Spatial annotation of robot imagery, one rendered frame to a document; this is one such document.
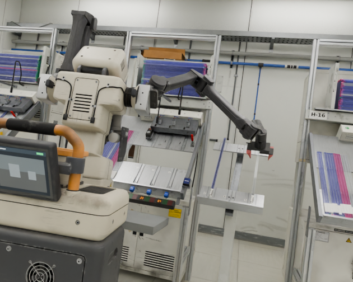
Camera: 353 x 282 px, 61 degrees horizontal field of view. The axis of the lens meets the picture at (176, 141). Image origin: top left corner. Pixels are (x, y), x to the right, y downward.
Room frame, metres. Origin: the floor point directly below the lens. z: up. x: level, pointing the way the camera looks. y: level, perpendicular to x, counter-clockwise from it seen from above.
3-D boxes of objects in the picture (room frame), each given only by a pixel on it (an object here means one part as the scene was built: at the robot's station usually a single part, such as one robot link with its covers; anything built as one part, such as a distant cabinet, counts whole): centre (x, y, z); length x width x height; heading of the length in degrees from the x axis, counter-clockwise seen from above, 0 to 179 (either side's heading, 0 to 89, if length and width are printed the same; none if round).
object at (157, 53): (2.66, 0.12, 1.82); 0.68 x 0.30 x 0.20; 77
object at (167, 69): (2.35, 0.09, 1.52); 0.51 x 0.13 x 0.27; 77
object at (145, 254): (2.48, 0.12, 0.31); 0.70 x 0.65 x 0.62; 77
